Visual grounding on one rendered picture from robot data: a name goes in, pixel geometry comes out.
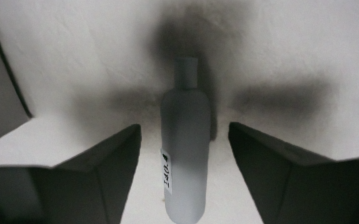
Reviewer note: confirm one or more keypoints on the dark grey co2 cylinder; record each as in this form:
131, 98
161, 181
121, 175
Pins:
185, 114

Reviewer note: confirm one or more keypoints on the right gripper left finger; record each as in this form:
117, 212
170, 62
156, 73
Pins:
91, 187

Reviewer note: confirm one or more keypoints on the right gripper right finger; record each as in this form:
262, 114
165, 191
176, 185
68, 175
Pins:
291, 185

